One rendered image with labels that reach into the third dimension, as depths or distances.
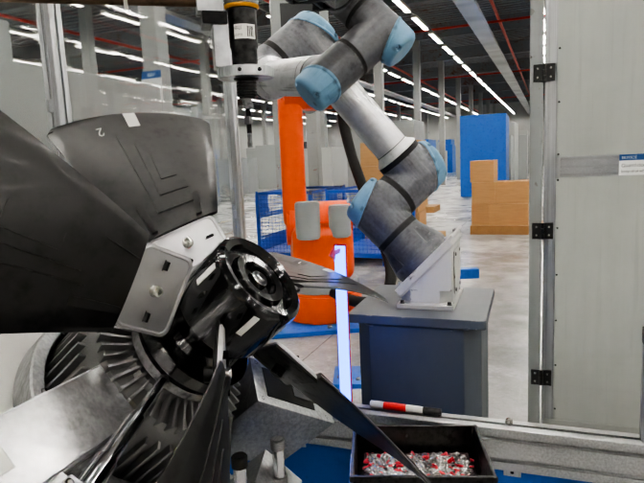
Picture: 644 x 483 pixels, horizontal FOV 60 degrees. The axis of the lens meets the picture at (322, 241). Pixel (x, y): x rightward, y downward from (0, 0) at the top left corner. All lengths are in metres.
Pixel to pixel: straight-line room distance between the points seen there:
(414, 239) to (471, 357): 0.29
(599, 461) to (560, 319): 1.46
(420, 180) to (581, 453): 0.67
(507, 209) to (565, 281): 7.37
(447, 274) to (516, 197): 8.55
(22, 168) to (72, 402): 0.23
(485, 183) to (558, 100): 7.42
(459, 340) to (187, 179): 0.73
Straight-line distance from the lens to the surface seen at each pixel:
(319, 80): 0.98
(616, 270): 2.51
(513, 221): 9.85
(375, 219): 1.33
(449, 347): 1.28
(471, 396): 1.33
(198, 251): 0.70
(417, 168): 1.37
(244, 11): 0.74
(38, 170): 0.56
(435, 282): 1.31
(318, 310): 4.54
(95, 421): 0.62
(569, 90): 2.46
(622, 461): 1.13
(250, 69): 0.70
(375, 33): 1.02
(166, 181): 0.76
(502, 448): 1.12
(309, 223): 4.41
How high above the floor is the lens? 1.35
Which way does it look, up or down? 8 degrees down
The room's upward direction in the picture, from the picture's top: 3 degrees counter-clockwise
